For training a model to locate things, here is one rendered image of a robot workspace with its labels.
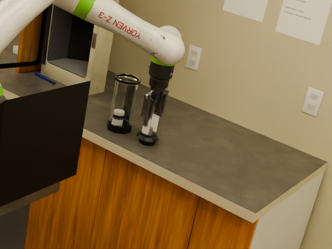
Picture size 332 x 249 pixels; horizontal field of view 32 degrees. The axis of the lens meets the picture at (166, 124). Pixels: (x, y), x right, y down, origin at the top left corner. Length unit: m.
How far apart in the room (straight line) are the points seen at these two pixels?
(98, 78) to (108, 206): 0.64
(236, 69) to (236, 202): 0.89
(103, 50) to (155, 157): 0.70
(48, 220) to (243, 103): 1.04
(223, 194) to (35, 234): 1.07
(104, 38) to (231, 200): 1.04
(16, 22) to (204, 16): 1.27
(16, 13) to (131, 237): 1.07
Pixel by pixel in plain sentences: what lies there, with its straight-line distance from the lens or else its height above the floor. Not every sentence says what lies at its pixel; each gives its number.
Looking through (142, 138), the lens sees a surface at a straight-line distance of 2.28.
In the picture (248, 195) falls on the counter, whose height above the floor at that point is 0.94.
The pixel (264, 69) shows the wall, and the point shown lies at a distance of 2.67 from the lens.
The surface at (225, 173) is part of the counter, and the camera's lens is 2.21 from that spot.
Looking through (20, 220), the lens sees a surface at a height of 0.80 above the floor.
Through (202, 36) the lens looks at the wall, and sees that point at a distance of 2.81.
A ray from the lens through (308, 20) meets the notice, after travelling 2.57.
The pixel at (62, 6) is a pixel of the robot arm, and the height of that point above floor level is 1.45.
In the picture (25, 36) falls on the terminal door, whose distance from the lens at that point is 2.78.
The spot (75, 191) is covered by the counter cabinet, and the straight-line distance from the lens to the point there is 2.51.
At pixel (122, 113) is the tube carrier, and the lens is 2.32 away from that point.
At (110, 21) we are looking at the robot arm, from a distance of 1.99.
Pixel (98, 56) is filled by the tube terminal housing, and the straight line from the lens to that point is 2.67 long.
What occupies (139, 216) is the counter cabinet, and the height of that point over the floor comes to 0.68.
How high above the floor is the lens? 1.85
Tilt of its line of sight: 21 degrees down
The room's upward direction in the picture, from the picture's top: 12 degrees clockwise
